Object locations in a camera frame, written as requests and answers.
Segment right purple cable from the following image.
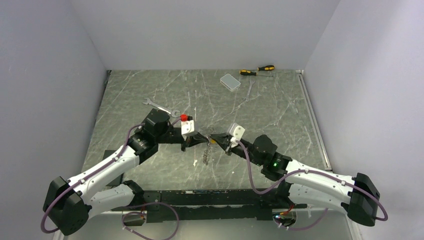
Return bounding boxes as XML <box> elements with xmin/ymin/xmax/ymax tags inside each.
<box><xmin>231</xmin><ymin>139</ymin><xmax>389</xmax><ymax>232</ymax></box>

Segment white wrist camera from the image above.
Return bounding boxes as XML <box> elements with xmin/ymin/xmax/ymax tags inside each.
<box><xmin>180</xmin><ymin>114</ymin><xmax>196</xmax><ymax>137</ymax></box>
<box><xmin>226</xmin><ymin>122</ymin><xmax>246</xmax><ymax>148</ymax></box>

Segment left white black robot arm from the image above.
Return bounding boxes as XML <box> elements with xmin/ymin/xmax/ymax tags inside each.
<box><xmin>40</xmin><ymin>109</ymin><xmax>209</xmax><ymax>236</ymax></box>

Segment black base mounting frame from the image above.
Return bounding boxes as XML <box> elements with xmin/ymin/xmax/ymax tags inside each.
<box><xmin>114</xmin><ymin>188</ymin><xmax>291</xmax><ymax>223</ymax></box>

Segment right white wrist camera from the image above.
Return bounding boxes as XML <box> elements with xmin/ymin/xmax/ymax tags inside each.
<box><xmin>226</xmin><ymin>122</ymin><xmax>246</xmax><ymax>148</ymax></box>

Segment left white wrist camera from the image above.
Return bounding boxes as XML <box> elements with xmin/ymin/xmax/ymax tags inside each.
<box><xmin>180</xmin><ymin>114</ymin><xmax>196</xmax><ymax>137</ymax></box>

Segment large silver combination wrench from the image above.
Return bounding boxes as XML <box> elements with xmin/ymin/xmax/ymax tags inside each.
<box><xmin>143</xmin><ymin>97</ymin><xmax>181</xmax><ymax>118</ymax></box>

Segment white plastic box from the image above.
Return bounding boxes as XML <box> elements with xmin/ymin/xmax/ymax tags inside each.
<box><xmin>220</xmin><ymin>73</ymin><xmax>241</xmax><ymax>92</ymax></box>

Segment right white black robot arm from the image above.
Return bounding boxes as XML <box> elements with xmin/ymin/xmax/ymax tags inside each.
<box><xmin>210</xmin><ymin>133</ymin><xmax>388</xmax><ymax>227</ymax></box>

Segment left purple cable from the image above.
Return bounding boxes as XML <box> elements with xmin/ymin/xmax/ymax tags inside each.
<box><xmin>40</xmin><ymin>115</ymin><xmax>180</xmax><ymax>240</ymax></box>

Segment purple cable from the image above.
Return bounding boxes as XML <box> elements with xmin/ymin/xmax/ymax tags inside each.
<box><xmin>231</xmin><ymin>139</ymin><xmax>389</xmax><ymax>232</ymax></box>
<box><xmin>40</xmin><ymin>115</ymin><xmax>180</xmax><ymax>240</ymax></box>

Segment aluminium rail frame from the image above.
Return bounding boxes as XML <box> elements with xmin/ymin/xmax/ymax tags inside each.
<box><xmin>52</xmin><ymin>187</ymin><xmax>362</xmax><ymax>240</ymax></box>

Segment yellow black screwdriver front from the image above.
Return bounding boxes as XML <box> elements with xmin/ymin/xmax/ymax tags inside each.
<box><xmin>239</xmin><ymin>69</ymin><xmax>273</xmax><ymax>77</ymax></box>

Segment yellow black screwdriver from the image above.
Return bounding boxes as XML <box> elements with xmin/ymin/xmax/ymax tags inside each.
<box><xmin>257</xmin><ymin>65</ymin><xmax>275</xmax><ymax>72</ymax></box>
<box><xmin>239</xmin><ymin>69</ymin><xmax>273</xmax><ymax>77</ymax></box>

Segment yellow black screwdriver rear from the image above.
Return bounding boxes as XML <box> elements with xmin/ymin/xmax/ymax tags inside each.
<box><xmin>257</xmin><ymin>65</ymin><xmax>275</xmax><ymax>72</ymax></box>

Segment small silver wrench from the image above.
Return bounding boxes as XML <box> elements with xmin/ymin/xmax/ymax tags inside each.
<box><xmin>243</xmin><ymin>79</ymin><xmax>256</xmax><ymax>102</ymax></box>

